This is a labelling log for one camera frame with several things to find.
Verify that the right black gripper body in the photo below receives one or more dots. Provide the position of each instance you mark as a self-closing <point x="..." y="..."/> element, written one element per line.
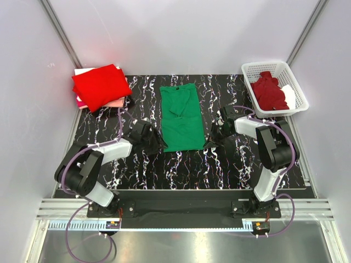
<point x="219" y="133"/>

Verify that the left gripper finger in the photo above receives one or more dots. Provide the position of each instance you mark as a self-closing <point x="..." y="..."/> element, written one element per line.
<point x="160" y="141"/>
<point x="152" y="150"/>

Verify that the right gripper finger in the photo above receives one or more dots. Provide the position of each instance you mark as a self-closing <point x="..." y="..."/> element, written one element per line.
<point x="212" y="144"/>
<point x="210" y="138"/>

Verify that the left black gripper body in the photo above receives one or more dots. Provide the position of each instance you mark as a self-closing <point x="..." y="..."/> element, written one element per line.
<point x="152" y="140"/>

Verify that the green t shirt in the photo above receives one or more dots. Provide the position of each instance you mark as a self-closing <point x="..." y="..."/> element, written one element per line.
<point x="181" y="123"/>

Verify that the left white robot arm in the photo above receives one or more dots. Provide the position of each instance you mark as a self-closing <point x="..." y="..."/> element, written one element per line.
<point x="79" y="170"/>

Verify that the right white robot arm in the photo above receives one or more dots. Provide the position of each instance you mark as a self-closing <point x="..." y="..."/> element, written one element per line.
<point x="276" y="148"/>

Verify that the black marble pattern mat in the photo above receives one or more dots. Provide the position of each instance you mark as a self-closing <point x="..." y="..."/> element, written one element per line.
<point x="236" y="165"/>

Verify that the folded pink t shirt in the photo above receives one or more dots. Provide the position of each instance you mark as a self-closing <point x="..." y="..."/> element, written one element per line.
<point x="116" y="103"/>

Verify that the dark red t shirt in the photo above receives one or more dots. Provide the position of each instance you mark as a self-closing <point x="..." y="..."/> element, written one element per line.
<point x="269" y="95"/>

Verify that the folded red t shirt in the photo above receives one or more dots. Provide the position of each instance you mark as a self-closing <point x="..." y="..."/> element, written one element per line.
<point x="97" y="90"/>

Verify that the folded magenta t shirt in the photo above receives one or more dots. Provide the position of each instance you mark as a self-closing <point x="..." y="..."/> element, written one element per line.
<point x="80" y="104"/>

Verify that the white cloth in basket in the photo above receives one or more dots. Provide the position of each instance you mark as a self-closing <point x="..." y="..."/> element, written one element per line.
<point x="290" y="97"/>

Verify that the white plastic basket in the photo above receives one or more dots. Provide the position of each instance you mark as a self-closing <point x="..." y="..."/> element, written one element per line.
<point x="280" y="70"/>

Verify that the folded white t shirt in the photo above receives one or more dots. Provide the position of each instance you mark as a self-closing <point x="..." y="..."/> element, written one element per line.
<point x="104" y="70"/>

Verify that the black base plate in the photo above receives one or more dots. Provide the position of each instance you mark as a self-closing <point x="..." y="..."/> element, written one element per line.
<point x="181" y="205"/>

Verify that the aluminium frame rail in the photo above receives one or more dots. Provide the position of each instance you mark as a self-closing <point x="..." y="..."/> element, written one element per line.
<point x="207" y="217"/>

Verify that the right aluminium corner post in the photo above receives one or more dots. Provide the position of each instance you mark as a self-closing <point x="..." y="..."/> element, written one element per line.
<point x="311" y="22"/>

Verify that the aluminium corner post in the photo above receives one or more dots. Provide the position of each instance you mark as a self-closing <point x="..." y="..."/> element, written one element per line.
<point x="59" y="29"/>
<point x="311" y="22"/>

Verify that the left aluminium corner post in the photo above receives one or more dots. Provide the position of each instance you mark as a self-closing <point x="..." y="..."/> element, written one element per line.
<point x="59" y="29"/>

